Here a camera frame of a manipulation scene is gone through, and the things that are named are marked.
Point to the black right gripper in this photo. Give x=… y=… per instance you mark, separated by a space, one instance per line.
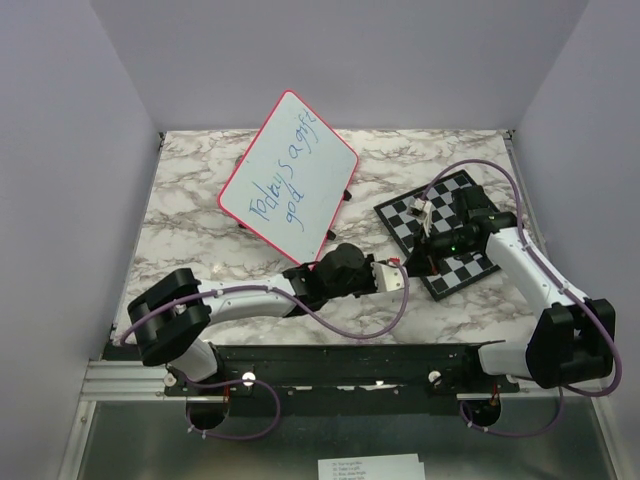
x=423 y=260

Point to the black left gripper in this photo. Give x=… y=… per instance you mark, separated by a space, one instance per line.
x=372 y=288

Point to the pink framed whiteboard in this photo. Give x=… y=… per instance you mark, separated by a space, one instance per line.
x=290 y=183

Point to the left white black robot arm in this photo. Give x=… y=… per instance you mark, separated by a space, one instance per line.
x=168 y=318

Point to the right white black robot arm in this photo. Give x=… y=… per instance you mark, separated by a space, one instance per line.
x=572 y=339

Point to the white instruction paper sheet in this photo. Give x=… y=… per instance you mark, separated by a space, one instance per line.
x=394 y=467

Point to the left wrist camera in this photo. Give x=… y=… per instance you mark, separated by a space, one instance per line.
x=388 y=275

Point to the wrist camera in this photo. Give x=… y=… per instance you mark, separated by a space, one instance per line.
x=388 y=275
x=422 y=211

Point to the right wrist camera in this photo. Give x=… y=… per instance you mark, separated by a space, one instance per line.
x=422 y=211

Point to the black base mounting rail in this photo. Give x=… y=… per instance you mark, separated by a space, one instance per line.
x=342 y=380

